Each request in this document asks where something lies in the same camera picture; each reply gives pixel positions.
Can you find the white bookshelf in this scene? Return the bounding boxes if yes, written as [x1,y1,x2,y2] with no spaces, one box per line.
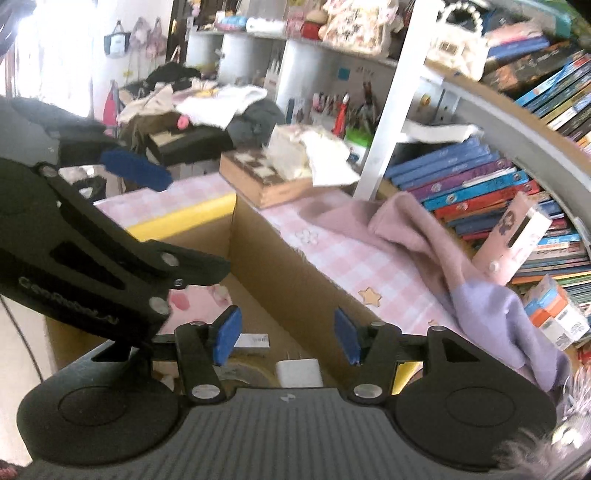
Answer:
[185,0,591,259]

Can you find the brown coat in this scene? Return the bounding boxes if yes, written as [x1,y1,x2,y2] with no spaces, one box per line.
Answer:
[117,111,158,153]

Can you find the shelf of leaning books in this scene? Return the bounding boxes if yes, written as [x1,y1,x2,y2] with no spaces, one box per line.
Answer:
[480,0,591,148]

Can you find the white shirt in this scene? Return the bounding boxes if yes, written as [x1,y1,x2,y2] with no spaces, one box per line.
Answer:
[175,85,269,130]

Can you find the row of colourful books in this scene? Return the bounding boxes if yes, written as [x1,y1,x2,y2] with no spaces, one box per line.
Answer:
[383,136,591,301]

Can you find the clear tape roll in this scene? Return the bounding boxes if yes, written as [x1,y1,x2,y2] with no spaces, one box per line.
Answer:
[217,355,282,387]

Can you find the pink plush toy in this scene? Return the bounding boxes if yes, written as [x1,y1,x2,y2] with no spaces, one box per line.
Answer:
[166,284,234,324]

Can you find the yellow cardboard box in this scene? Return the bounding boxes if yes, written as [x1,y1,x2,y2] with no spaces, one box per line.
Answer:
[44,191,430,398]

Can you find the small white box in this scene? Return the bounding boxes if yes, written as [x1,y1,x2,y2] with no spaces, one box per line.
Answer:
[235,333,271,358]

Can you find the black bench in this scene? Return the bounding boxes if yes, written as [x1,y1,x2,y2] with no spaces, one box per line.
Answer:
[148,124,232,167]

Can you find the white charger plug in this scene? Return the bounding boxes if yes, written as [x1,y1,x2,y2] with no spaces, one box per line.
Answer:
[276,353,324,388]

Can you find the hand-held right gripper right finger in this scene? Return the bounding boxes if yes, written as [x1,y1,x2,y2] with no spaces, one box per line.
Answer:
[333,307,506,403]

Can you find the dark grey garment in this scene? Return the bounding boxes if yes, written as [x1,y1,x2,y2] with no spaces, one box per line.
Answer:
[228,99,284,144]

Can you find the orange white small carton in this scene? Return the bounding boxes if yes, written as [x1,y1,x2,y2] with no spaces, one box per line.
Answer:
[524,274,571,319]
[531,295,591,352]

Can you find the dark wooden door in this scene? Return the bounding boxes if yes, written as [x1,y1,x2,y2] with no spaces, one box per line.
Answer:
[168,0,195,65]

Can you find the wooden checkered box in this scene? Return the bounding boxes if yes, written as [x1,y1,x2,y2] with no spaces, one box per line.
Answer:
[219,150,342,209]

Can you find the floral plush doll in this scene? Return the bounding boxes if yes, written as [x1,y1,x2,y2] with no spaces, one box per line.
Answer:
[323,0,398,56]

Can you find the red round plush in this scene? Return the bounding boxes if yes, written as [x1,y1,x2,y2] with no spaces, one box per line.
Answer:
[300,9,328,41]

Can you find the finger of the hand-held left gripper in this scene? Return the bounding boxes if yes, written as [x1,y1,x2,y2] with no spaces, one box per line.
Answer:
[39,164,232,289]
[0,97,174,193]

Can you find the white quilted handbag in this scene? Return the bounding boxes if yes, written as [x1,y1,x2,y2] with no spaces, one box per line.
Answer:
[427,4,490,79]

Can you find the pink cartoon device box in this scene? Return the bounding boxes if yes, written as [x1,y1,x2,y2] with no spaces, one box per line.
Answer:
[471,191,552,284]

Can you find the white flat pack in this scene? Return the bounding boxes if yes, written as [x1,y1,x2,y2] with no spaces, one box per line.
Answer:
[245,16,287,36]

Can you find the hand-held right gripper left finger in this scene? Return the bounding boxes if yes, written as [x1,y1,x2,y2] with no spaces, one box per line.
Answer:
[78,305,243,403]

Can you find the open white book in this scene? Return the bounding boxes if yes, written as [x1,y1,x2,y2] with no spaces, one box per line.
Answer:
[402,121,483,144]

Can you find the cluster of pens and brushes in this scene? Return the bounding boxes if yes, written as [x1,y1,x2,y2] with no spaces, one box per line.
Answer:
[286,83,384,139]

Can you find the pink cloth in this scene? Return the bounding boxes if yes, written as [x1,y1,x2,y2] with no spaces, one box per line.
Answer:
[300,191,485,296]

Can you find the red pink hanging bag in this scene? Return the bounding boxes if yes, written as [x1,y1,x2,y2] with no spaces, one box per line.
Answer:
[104,80,121,125]

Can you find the dark hanging tote bag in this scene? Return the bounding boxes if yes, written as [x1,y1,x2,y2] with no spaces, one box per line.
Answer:
[104,21,127,59]

